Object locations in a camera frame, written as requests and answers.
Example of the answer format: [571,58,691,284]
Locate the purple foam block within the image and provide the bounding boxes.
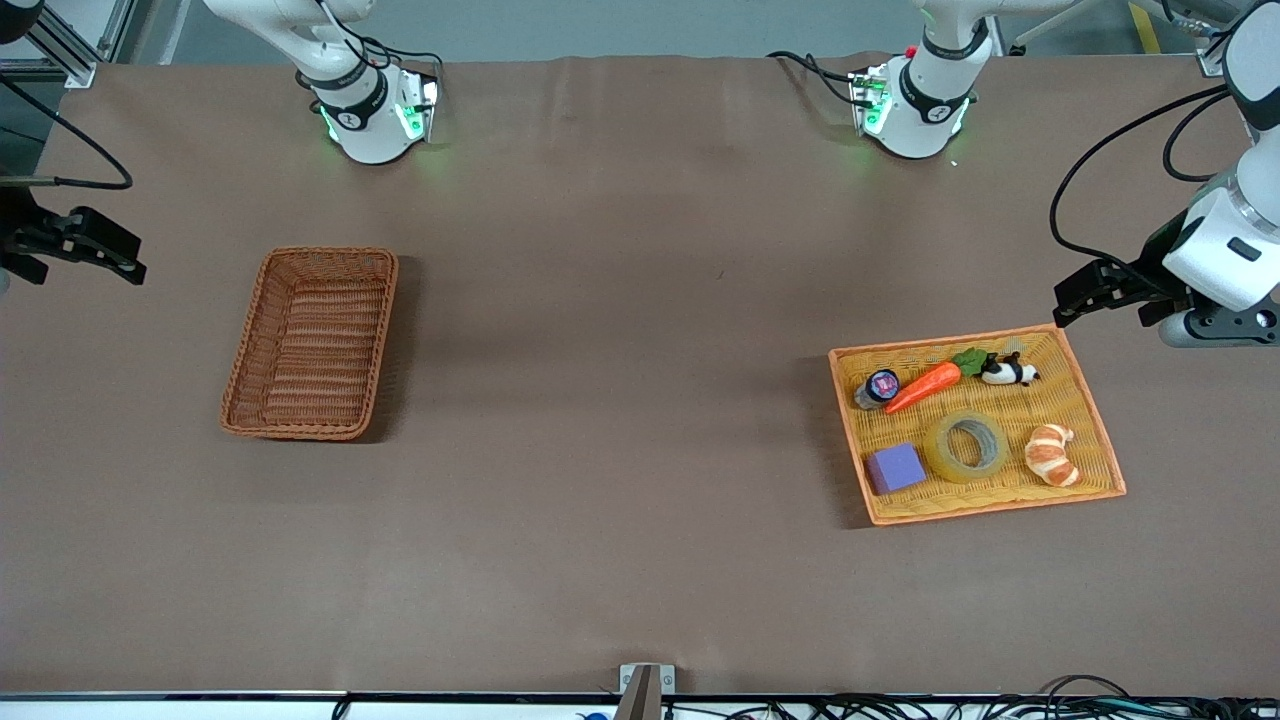
[864,442,928,497]

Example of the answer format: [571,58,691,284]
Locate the black left arm base cable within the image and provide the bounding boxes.
[767,50,863,107]

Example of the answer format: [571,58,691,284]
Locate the right arm base connector bracket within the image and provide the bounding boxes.
[395,72,442,143]

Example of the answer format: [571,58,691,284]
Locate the aluminium frame profile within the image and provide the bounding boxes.
[18,0,137,90]

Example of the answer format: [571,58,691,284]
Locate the small can purple lid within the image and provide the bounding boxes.
[854,368,902,412]

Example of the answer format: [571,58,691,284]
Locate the yellow flat wicker tray basket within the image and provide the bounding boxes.
[828,323,1128,527]

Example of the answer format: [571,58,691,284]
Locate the orange toy carrot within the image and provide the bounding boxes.
[884,347,991,415]

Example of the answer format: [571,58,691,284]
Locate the metal table edge bracket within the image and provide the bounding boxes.
[619,664,676,720]

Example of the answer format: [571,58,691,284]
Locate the black cable bundle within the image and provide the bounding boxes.
[330,675,1280,720]

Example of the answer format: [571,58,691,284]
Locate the brown table cover sheet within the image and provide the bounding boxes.
[0,55,1280,697]

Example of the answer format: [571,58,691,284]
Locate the toy croissant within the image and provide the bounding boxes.
[1024,423,1082,488]

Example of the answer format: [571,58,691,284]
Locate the left arm base connector bracket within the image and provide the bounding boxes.
[849,65,893,138]

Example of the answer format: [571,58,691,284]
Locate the brown deep wicker basket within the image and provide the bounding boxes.
[220,247,400,442]

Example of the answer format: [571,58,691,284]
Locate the white table edge rail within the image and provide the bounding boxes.
[0,690,1280,720]

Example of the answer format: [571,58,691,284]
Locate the clear yellowish tape roll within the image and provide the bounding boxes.
[922,409,1010,485]

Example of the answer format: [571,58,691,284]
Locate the black white panda toy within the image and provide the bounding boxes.
[980,351,1041,387]

